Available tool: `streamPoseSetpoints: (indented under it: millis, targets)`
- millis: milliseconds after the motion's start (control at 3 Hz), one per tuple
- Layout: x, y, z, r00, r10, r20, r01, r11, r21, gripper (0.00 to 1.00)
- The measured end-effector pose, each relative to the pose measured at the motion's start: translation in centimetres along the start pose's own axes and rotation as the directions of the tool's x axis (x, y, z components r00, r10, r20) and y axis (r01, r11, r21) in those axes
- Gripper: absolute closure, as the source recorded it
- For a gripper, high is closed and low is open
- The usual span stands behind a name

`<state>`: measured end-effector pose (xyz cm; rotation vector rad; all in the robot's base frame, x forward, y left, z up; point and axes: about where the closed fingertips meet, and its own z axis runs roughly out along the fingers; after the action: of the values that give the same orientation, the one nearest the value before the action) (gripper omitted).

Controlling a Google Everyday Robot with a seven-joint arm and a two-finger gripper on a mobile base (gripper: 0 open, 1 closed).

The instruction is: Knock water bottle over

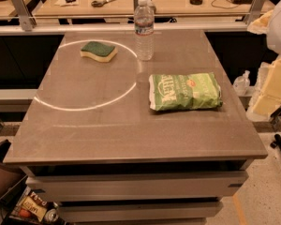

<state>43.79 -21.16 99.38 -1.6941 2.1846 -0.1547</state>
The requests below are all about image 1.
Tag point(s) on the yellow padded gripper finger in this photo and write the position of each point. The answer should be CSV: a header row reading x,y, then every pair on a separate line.
x,y
267,95

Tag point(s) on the clear plastic water bottle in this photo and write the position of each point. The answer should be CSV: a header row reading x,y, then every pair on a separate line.
x,y
144,21

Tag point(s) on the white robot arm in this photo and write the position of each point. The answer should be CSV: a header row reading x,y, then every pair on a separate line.
x,y
267,97

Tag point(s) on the green chip bag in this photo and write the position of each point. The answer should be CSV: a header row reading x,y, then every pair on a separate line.
x,y
184,92

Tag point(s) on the lower metal drawer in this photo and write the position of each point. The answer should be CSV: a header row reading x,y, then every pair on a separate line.
x,y
147,211

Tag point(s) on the metal drawer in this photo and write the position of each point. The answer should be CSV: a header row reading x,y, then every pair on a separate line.
x,y
146,186
147,211

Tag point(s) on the green and yellow sponge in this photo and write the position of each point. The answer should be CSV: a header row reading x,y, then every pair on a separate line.
x,y
98,51

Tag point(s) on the upper metal drawer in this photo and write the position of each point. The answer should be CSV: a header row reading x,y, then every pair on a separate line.
x,y
146,186

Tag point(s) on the scissors on back desk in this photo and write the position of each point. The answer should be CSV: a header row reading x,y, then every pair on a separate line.
x,y
99,4

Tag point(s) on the snack box on floor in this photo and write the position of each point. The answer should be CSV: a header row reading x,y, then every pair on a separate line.
x,y
35,205

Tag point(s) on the brown bin at left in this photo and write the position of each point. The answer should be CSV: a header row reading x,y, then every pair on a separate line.
x,y
9,175

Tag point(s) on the right metal bracket post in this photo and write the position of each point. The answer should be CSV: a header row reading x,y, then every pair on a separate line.
x,y
257,2

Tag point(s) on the metal bracket post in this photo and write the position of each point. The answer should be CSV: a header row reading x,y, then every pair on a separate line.
x,y
257,2
27,21

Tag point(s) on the left metal bracket post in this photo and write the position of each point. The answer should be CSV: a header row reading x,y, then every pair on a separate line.
x,y
27,21

